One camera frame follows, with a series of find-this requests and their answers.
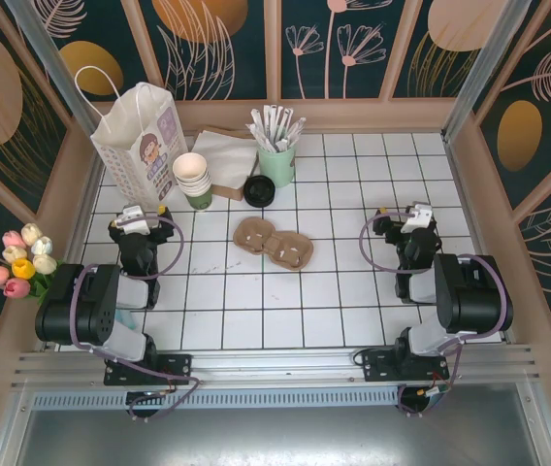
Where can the white cartoon print paper bag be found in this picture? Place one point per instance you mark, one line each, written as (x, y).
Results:
(130, 145)

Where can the brown cardboard cup carrier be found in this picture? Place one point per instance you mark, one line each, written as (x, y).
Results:
(256, 238)

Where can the paper straw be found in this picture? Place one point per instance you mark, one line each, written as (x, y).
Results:
(256, 135)
(293, 131)
(275, 123)
(259, 127)
(284, 125)
(269, 125)

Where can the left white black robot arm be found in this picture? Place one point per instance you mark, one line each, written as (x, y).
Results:
(86, 310)

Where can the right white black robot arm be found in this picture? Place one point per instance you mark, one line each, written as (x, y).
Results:
(469, 296)

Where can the white tulip flower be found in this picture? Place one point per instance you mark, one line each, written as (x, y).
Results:
(30, 233)
(42, 245)
(45, 263)

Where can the green tulip leaves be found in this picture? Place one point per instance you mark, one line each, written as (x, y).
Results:
(39, 286)

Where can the mint green straw holder cup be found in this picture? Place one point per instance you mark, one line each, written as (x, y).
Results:
(275, 167)

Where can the yellow tulip flower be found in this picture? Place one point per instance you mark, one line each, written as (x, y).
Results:
(22, 268)

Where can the cream tulip flower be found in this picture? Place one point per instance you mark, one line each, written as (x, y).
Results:
(13, 253)

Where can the red pink tulip flower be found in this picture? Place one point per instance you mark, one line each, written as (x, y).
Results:
(16, 287)

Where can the grey metal sheet panel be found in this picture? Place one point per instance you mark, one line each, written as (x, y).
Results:
(275, 437)

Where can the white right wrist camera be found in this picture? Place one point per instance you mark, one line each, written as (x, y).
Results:
(416, 218)

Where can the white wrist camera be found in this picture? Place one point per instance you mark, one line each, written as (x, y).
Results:
(130, 221)
(416, 218)

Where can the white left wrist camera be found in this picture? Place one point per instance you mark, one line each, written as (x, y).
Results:
(130, 221)

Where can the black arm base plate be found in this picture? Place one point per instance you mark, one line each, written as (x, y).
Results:
(377, 366)
(178, 369)

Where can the aluminium frame post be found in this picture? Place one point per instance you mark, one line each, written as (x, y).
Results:
(63, 82)
(490, 73)

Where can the aluminium front rail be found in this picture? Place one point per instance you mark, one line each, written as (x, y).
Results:
(275, 364)

